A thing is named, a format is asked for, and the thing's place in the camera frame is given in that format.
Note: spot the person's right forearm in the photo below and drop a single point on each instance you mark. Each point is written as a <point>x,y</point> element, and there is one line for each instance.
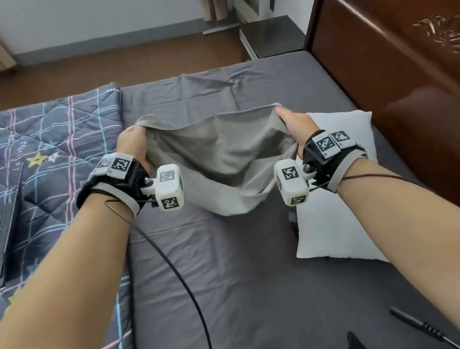
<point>430,261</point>

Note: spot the person's left hand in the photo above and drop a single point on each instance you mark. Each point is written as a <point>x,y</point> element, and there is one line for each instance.
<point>131,144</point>

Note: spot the brown wooden headboard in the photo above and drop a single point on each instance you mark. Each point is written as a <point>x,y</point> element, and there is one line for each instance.
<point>409,77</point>

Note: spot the person's right hand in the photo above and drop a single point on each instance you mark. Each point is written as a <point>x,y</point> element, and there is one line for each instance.
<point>299,129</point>

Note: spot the dark grey bed sheet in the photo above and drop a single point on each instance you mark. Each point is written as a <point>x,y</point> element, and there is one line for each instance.
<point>246,282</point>

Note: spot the grey pillowcase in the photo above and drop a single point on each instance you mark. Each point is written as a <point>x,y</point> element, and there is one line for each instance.
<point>220,161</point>

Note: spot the white pillow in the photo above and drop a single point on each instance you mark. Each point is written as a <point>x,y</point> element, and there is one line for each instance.
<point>331,227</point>

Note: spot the black nightstand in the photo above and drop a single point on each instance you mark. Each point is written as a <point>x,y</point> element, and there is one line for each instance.
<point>272,37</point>

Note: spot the dark plaid quilt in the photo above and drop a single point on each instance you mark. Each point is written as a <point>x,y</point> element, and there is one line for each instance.
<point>52,138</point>

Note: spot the person's left forearm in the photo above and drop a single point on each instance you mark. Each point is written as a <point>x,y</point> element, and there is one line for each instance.
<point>62,303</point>

